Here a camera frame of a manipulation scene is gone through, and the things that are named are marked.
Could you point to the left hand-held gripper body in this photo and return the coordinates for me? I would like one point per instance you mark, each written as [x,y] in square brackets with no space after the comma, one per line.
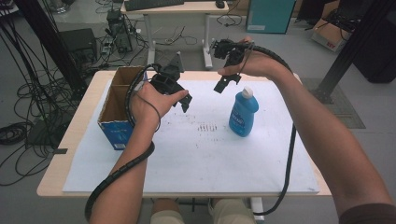
[169,79]

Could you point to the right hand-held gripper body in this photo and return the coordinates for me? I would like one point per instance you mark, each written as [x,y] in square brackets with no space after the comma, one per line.
[230,49]

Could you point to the blue detergent bottle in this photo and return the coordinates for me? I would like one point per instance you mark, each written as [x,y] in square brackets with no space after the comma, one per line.
[243,115]

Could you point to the blue cardboard box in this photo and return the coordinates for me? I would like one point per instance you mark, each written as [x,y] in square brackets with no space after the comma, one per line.
[113,104]

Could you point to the person's left hand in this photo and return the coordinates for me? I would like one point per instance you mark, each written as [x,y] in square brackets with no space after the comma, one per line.
[148,104]

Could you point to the person's right hand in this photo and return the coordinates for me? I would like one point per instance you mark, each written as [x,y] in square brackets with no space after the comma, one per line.
[261,65]

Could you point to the black computer mouse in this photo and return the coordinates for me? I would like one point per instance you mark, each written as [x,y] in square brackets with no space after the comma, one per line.
[220,4]

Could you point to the teal cabinet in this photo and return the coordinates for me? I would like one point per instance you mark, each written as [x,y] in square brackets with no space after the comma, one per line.
[269,15]

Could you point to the white paper sheet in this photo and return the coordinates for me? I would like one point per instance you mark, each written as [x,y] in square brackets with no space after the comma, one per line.
[202,155]

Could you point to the small black computer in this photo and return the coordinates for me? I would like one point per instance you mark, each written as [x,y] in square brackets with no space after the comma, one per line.
[120,32]

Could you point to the white desk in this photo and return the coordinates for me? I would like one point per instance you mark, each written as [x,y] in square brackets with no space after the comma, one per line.
[174,7]

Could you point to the black keyboard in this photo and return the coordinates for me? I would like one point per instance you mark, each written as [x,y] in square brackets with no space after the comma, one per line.
[152,4]

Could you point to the black computer case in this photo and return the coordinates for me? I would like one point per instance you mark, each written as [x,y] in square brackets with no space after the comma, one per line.
[77,43]

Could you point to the brown cardboard box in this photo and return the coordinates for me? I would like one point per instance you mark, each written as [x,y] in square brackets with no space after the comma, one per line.
[330,35]

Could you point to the person's left leg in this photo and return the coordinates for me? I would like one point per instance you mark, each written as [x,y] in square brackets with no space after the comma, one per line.
[166,213]

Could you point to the person's leg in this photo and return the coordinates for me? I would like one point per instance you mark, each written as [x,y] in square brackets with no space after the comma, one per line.
[166,213]
[232,213]

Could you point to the grey floor mat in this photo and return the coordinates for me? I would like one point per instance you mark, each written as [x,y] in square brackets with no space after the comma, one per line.
[345,115]

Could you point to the black metal stand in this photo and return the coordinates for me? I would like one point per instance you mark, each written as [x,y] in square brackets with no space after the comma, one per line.
[348,49]
[46,37]

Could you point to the person's right leg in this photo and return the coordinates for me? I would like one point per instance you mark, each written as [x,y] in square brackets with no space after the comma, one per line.
[232,213]

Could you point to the black tape piece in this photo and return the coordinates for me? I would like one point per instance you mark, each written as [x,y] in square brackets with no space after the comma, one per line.
[60,151]

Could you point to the white table leg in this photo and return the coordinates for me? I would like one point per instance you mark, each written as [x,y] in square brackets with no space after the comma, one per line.
[257,208]

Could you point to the flat black floor device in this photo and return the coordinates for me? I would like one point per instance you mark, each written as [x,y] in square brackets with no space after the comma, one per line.
[46,132]

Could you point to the large black case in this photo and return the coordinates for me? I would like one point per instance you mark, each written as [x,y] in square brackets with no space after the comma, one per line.
[376,53]

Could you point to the dark brown sleeve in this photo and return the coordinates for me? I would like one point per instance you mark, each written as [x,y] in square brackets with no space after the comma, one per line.
[370,214]

